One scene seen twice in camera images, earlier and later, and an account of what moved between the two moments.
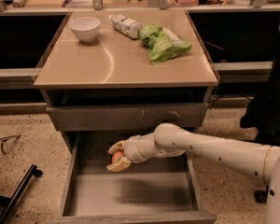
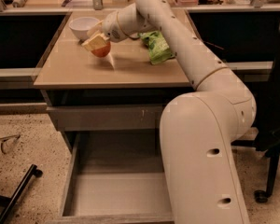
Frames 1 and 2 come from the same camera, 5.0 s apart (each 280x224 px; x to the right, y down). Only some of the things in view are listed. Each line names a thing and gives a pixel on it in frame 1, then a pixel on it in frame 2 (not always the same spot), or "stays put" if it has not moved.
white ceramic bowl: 86,27 stays put
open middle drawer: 161,189 stays put
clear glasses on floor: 7,143 stays put
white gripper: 132,149 → 111,28
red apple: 116,157 → 103,50
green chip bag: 161,43 stays put
